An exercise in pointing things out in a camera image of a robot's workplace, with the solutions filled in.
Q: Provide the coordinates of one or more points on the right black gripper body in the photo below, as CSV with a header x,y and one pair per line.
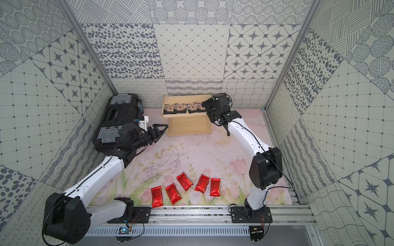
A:
x,y
212,114

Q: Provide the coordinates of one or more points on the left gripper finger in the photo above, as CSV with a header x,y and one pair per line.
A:
x,y
157,134
160,127

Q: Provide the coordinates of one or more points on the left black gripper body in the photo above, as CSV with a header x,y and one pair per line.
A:
x,y
152,133

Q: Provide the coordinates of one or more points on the black tea bag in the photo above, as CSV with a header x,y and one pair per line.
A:
x,y
193,107
180,108
169,109
200,108

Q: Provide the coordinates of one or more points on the red tea bag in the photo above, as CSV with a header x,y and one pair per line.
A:
x,y
202,184
184,181
157,197
215,187
173,194

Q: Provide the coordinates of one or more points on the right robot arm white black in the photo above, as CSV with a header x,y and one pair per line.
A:
x,y
266,166

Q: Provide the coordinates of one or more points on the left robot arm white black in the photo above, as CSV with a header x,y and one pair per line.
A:
x,y
68,215

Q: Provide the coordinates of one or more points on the light wooden shelf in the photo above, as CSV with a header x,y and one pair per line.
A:
x,y
186,123

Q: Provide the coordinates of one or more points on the black plastic toolbox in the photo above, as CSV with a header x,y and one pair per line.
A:
x,y
121,109

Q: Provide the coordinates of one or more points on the left green circuit board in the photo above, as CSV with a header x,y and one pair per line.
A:
x,y
124,231

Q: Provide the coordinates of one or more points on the right black circuit board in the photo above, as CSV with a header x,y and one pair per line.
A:
x,y
256,234

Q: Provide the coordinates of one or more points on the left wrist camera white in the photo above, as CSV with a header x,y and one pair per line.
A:
x,y
143,122

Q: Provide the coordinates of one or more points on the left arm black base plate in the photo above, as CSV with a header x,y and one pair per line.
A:
x,y
135,214

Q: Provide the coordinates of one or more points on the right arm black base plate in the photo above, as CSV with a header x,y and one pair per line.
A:
x,y
247,215

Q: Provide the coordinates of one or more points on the aluminium mounting rail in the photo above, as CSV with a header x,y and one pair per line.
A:
x,y
222,215

